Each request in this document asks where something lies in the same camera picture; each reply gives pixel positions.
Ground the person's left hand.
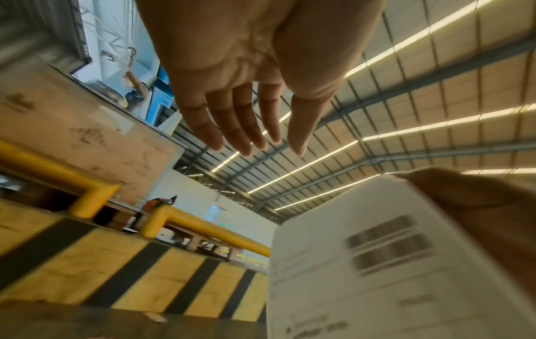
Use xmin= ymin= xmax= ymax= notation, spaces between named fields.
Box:
xmin=133 ymin=0 xmax=389 ymax=157

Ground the person's right hand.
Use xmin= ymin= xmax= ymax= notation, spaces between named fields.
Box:
xmin=393 ymin=166 xmax=536 ymax=299

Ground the white printed label paper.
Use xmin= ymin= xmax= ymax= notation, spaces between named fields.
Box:
xmin=265 ymin=174 xmax=536 ymax=339

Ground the white cone roll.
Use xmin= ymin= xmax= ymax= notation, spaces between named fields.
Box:
xmin=160 ymin=111 xmax=184 ymax=135

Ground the wrapped pallet load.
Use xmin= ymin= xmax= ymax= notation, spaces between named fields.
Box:
xmin=208 ymin=204 xmax=227 ymax=227

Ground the wooden pallet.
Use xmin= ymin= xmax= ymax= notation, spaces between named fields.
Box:
xmin=93 ymin=202 xmax=143 ymax=233
xmin=156 ymin=225 xmax=244 ymax=262

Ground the large brown plywood crate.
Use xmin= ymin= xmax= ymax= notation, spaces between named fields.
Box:
xmin=0 ymin=61 xmax=188 ymax=206

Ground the grey shipping container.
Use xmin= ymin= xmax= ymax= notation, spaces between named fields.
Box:
xmin=0 ymin=0 xmax=93 ymax=72

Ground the yellow black striped barrier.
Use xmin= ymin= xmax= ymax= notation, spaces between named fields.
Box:
xmin=0 ymin=198 xmax=269 ymax=323

